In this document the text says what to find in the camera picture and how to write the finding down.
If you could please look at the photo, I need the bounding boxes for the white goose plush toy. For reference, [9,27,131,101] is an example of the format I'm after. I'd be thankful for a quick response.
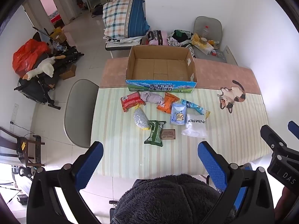
[22,55,67,80]

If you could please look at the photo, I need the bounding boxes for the yellow cardboard box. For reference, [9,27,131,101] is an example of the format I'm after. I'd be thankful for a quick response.
[50,27,67,44]

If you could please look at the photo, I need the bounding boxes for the silver mesh scouring sponge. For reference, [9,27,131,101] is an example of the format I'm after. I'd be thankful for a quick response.
[133,105,150,130]

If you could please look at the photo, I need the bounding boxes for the black folded stroller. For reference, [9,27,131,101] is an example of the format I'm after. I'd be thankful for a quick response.
[13,74,61,110]

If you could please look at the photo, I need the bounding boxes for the brown printed card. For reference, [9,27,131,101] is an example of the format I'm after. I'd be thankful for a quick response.
[161,128,176,140]

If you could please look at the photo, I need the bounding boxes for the grey plastic chair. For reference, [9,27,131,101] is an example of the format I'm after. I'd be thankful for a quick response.
[193,16,228,63]
[64,79,100,149]

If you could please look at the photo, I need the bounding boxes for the plaid folded quilt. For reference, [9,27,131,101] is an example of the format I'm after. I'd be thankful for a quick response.
[102,0,150,39]

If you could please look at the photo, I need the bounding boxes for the small brown cardboard box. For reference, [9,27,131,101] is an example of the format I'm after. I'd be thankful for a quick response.
[59,63,77,80]

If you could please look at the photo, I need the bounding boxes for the grey rolled socks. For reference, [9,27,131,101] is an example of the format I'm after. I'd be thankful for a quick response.
[140,91,166,107]

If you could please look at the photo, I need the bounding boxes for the light blue tissue pack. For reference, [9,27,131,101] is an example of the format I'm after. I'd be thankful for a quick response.
[170,104,188,126]

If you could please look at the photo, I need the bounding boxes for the clear plastic bottle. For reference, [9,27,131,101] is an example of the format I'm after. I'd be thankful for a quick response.
[201,25,211,39]

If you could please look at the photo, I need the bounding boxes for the black tripod bundle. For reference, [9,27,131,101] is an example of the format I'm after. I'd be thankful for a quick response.
[53,46,85,63]

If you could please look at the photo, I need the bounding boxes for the striped cat print table mat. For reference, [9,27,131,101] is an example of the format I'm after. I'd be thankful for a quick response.
[90,58,274,177]

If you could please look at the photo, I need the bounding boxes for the open cardboard box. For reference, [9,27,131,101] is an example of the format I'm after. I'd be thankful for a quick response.
[125,45,198,93]

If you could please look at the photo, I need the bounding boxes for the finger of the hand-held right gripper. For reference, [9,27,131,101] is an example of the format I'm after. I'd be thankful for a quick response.
[288,121,299,141]
[260,124,287,154]

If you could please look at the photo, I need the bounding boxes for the black floor bag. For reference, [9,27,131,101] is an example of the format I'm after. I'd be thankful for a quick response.
[91,3,104,18]

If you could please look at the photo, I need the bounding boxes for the black white patterned bag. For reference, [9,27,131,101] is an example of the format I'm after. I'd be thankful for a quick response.
[167,29,194,48]

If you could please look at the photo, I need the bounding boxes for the white wall socket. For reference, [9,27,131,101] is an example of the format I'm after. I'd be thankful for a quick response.
[10,103,19,131]

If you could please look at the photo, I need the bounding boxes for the orange snack packet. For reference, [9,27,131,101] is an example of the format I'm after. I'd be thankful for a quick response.
[156,92,182,114]

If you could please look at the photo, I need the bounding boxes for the yellow plastic bag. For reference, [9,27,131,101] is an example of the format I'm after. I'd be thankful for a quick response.
[191,33,214,55]

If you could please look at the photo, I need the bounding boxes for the red snack packet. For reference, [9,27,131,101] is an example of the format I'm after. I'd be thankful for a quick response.
[120,92,146,114]

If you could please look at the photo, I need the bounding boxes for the white plastic bag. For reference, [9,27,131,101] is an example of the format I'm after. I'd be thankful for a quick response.
[181,113,208,138]

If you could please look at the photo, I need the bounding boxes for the white folding cot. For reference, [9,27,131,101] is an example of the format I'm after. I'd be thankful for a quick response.
[104,37,150,59]

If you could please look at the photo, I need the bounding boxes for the dark grey fleece garment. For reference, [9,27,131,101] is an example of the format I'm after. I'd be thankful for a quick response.
[110,174,236,224]

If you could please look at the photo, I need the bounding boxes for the dark wooden chair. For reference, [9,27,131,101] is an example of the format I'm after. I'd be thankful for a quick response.
[0,126,45,167]

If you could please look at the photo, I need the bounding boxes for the green foil packet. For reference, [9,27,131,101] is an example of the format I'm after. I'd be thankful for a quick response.
[144,120,166,147]

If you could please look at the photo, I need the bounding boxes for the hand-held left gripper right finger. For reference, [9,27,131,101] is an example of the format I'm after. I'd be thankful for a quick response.
[197,141,275,224]

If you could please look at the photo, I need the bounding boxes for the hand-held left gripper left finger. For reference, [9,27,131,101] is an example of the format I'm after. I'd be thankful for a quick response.
[26,141,104,224]

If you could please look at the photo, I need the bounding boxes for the pink bag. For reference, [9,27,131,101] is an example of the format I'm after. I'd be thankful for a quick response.
[146,30,170,46]

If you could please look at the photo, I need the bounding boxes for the orange plastic bag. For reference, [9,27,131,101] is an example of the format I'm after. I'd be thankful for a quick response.
[12,39,51,79]

